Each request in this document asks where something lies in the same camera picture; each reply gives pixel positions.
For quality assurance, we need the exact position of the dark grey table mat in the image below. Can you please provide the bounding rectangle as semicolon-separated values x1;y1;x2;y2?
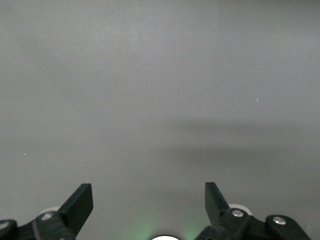
0;0;320;240

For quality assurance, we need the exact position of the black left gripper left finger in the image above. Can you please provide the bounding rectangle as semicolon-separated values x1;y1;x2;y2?
0;183;94;240

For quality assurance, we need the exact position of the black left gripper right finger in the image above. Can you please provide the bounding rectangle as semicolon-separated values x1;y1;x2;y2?
197;181;311;240

